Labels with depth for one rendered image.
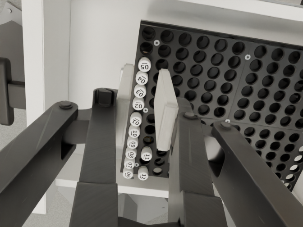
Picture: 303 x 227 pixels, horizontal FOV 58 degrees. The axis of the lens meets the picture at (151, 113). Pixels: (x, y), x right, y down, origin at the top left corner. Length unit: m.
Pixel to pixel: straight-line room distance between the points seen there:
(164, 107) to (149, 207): 1.46
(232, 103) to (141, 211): 1.35
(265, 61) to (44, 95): 0.22
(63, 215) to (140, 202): 0.47
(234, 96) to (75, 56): 0.19
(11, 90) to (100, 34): 0.12
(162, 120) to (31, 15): 0.16
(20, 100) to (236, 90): 0.22
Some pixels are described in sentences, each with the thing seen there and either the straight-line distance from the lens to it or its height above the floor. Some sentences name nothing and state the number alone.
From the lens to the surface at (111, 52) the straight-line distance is 0.35.
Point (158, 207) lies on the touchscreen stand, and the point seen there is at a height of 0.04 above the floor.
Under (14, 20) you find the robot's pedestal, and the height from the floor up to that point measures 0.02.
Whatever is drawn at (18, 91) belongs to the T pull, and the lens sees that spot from 0.31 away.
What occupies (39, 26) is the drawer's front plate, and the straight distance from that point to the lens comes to 0.26.
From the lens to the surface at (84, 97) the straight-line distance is 0.37.
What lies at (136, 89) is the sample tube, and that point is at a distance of 0.28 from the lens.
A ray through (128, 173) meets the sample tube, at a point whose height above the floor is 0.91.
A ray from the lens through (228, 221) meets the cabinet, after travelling 0.64.
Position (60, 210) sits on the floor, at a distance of 1.74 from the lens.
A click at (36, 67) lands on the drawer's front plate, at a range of 0.27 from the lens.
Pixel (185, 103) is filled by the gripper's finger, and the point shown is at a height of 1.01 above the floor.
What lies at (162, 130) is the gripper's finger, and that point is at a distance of 0.16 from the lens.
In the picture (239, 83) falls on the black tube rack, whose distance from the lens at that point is 0.30.
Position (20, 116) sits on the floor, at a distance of 1.44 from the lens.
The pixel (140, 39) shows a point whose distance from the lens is 0.27.
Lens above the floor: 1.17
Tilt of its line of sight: 64 degrees down
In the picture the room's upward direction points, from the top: 178 degrees clockwise
